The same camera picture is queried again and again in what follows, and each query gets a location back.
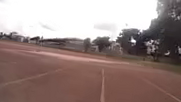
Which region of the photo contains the small tree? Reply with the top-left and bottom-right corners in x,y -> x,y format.
81,36 -> 93,54

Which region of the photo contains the round dark tree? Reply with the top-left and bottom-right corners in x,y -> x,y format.
90,34 -> 113,55

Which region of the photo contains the long roofed grandstand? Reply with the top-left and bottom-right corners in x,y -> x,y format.
40,33 -> 102,54

